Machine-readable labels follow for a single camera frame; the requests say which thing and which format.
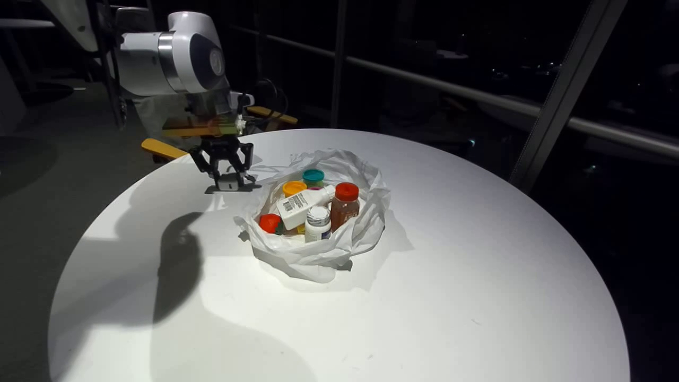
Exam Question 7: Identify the large white plastic bottle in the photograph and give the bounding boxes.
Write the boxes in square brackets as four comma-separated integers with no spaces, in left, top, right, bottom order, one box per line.
[271,187,335,229]

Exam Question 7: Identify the teal-lid play-dough tub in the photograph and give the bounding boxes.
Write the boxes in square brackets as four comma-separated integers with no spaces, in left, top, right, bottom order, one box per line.
[301,167,324,187]

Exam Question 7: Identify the metal window rail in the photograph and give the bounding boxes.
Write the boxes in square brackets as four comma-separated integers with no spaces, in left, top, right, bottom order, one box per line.
[235,26,679,159]

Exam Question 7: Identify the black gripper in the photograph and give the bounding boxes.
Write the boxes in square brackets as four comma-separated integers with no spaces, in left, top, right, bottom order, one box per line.
[189,136,258,192]

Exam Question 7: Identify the red-capped spice bottle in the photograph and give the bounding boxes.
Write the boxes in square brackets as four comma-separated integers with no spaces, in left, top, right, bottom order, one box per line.
[332,182,359,229]

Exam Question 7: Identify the yellow pencil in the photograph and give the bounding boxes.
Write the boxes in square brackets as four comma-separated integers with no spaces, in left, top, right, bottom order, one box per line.
[140,138,186,159]

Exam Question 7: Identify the vertical window post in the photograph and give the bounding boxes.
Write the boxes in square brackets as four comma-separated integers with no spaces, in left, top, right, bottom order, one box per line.
[509,0,629,192]

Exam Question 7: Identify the yellow-lid play-dough tub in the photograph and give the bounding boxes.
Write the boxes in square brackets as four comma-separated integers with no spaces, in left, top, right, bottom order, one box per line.
[283,179,305,197]

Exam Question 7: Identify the clear crumpled plastic bag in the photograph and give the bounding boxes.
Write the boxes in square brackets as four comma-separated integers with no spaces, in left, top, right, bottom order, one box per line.
[235,150,391,281]

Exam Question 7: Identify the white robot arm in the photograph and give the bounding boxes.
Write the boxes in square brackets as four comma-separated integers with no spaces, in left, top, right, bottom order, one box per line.
[38,0,258,191]

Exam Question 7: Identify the small white square box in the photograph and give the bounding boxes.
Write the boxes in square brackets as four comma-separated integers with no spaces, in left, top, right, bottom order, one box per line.
[213,174,247,191]

